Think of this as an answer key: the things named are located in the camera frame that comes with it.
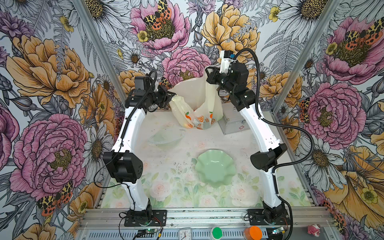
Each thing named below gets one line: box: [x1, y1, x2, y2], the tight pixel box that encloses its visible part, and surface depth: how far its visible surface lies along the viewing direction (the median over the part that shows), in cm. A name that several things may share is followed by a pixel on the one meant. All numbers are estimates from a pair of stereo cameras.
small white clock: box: [179, 229, 192, 240], surface depth 70 cm
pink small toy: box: [307, 224, 321, 237], surface depth 70 cm
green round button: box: [212, 227, 223, 240], surface depth 64 cm
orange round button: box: [243, 226, 263, 240], surface depth 64 cm
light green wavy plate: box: [195, 149, 237, 188], surface depth 93 cm
